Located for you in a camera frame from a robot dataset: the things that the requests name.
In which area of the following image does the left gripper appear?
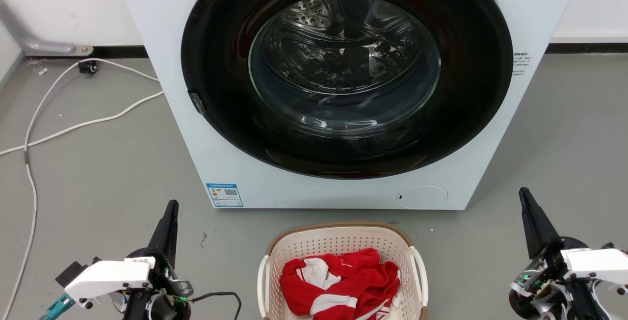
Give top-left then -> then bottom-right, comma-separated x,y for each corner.
121,200 -> 194,320

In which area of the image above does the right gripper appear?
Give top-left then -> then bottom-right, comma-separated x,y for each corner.
508,187 -> 598,320

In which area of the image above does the cream plastic laundry basket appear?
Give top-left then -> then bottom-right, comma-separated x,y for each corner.
257,221 -> 429,320

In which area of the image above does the blue energy label sticker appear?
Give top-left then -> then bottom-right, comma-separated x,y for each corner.
206,183 -> 244,208

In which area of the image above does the round white filter cover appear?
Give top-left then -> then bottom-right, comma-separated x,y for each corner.
396,186 -> 449,210

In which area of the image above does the small text sticker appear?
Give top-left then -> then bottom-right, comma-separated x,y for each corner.
512,52 -> 531,77

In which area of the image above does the black round washer door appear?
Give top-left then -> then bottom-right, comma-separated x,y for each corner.
181,0 -> 514,180

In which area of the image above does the red and white garment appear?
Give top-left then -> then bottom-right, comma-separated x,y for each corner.
280,247 -> 402,320

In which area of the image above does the white front-load washing machine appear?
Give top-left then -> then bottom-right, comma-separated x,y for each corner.
113,0 -> 587,211

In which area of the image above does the grey metal floor pipe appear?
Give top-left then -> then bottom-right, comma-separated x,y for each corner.
0,0 -> 94,58

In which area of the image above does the steel washer drum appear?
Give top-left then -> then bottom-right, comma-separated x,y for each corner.
250,0 -> 441,136

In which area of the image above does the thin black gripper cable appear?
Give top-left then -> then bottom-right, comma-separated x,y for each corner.
188,291 -> 243,320

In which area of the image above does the grey door latch handle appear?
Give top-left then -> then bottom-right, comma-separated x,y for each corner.
188,90 -> 207,116

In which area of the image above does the long white power cable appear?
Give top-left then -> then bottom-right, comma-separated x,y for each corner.
0,58 -> 161,320

